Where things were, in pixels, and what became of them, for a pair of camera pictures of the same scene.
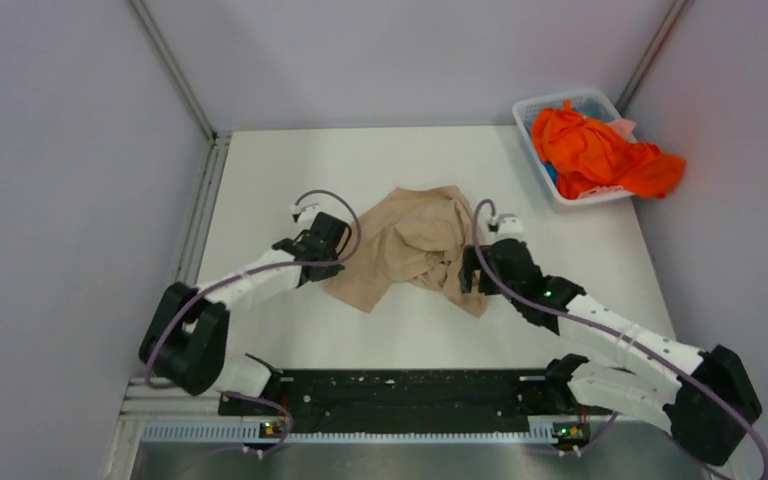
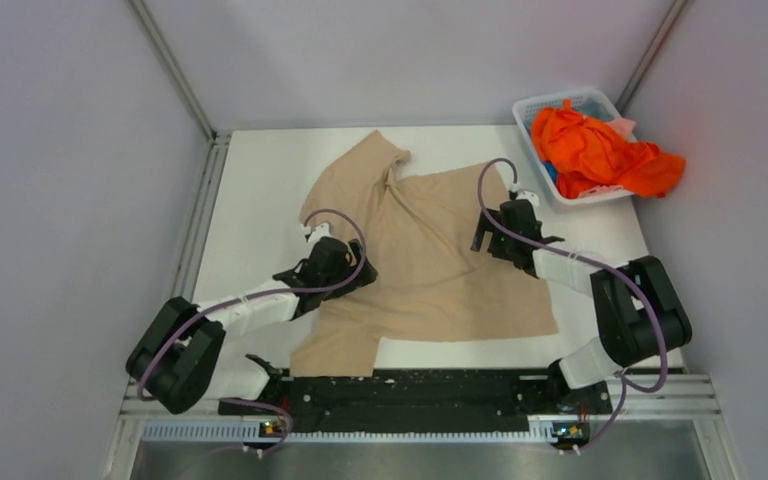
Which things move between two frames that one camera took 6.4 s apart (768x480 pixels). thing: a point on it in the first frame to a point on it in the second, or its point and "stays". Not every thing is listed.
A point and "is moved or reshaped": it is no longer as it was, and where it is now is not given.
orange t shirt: (588, 154) stays
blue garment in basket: (553, 172) stays
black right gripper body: (471, 264) to (500, 249)
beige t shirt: (415, 236) is moved or reshaped
